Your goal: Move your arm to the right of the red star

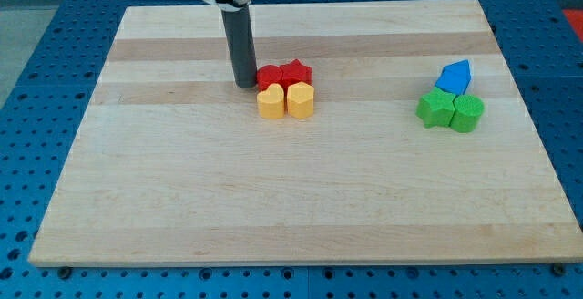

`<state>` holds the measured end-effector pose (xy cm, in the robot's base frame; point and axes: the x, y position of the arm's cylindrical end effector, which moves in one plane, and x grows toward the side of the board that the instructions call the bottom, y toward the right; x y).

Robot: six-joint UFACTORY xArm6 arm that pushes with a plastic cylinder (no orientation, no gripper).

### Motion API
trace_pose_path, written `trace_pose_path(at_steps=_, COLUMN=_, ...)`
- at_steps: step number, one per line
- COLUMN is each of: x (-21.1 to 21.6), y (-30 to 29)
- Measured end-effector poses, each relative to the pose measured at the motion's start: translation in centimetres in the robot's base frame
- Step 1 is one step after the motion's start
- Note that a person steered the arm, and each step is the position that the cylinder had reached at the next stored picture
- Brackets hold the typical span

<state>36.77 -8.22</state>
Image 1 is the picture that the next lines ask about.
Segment yellow heart block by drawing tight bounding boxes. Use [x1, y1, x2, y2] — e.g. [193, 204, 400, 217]
[256, 83, 285, 119]

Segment green star block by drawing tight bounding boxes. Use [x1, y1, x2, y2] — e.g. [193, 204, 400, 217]
[415, 87, 456, 128]

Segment yellow pentagon block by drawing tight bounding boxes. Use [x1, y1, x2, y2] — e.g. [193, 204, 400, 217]
[286, 82, 314, 119]

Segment red star block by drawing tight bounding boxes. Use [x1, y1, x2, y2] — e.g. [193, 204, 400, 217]
[280, 59, 312, 90]

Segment blue cube block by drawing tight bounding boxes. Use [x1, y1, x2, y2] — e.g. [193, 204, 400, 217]
[435, 70, 471, 95]

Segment green cylinder block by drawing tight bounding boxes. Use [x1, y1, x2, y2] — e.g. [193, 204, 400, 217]
[450, 95, 485, 133]

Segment blue pentagon block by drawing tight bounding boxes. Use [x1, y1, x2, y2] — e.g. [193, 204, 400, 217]
[442, 59, 472, 82]

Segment light wooden board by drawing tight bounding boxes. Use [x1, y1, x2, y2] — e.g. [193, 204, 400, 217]
[29, 0, 582, 267]

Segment red cylinder block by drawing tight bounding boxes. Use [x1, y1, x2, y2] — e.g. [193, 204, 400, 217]
[256, 65, 283, 91]

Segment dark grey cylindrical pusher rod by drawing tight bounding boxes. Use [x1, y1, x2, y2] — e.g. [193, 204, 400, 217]
[221, 5, 257, 88]

